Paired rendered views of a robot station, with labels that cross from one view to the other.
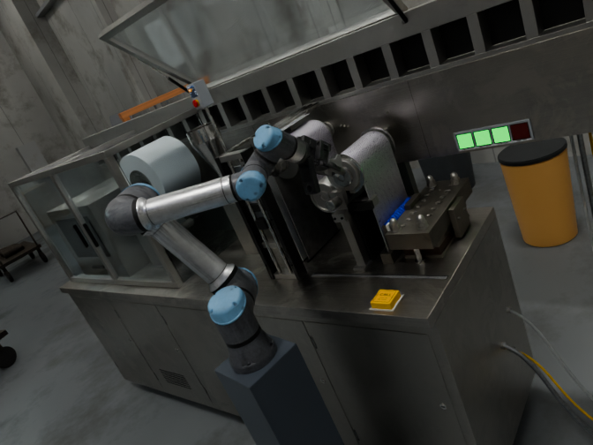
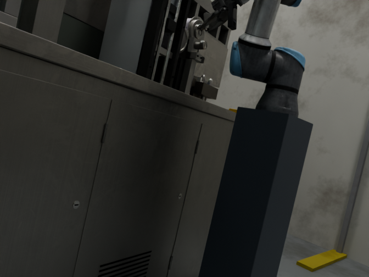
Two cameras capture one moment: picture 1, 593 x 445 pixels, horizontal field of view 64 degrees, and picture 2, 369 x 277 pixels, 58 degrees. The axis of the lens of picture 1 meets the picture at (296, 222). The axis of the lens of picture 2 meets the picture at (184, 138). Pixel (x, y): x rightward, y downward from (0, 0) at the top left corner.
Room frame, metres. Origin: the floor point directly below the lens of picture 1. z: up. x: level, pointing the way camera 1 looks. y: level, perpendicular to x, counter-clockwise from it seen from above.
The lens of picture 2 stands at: (1.81, 1.40, 0.78)
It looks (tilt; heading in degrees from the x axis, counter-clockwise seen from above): 2 degrees down; 259
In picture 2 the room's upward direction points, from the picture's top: 13 degrees clockwise
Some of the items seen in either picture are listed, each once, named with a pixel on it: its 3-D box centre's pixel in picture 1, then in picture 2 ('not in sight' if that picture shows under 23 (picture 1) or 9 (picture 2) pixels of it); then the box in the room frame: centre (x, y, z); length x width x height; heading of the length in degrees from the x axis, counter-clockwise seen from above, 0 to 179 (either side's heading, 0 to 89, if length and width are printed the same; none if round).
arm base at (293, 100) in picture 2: (248, 344); (279, 101); (1.28, 0.29, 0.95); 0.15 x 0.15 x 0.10
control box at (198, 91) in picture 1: (198, 94); not in sight; (1.95, 0.16, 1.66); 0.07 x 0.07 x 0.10; 32
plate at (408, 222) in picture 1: (431, 212); (179, 87); (1.53, -0.45, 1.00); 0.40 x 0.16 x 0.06; 135
